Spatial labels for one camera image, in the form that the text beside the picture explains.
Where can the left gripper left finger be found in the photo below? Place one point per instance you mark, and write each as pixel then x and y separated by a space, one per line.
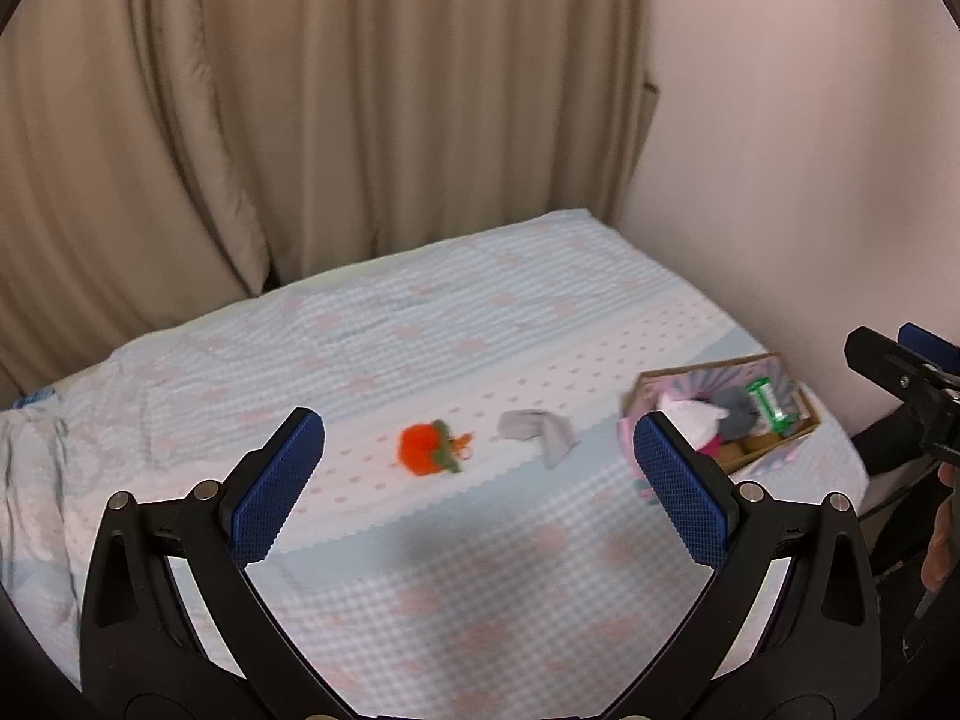
pixel 172 627

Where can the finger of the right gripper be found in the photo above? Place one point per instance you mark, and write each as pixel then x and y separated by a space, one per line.
pixel 942 353

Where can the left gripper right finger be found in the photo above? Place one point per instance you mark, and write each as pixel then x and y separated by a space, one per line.
pixel 787 624

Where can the green wet wipes pack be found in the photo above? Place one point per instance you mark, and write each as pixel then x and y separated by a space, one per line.
pixel 774 418

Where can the dark grey sock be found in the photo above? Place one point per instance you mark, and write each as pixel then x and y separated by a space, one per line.
pixel 741 415

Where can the white textured cloth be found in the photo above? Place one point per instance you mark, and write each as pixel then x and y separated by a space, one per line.
pixel 696 421

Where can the beige clear pouch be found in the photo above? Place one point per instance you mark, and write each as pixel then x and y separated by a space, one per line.
pixel 735 455

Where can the right hand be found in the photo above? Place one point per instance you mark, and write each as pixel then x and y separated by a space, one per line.
pixel 938 561

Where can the pink lined cardboard box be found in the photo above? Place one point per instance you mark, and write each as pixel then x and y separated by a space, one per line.
pixel 697 382

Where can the light grey sock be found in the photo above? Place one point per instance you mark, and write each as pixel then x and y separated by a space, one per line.
pixel 554 433

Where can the light blue patterned bedsheet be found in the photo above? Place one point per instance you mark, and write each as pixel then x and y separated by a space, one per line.
pixel 507 590

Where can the orange knitted toy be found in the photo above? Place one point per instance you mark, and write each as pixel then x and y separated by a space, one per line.
pixel 430 448

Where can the beige curtain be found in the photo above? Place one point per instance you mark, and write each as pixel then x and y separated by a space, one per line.
pixel 164 158

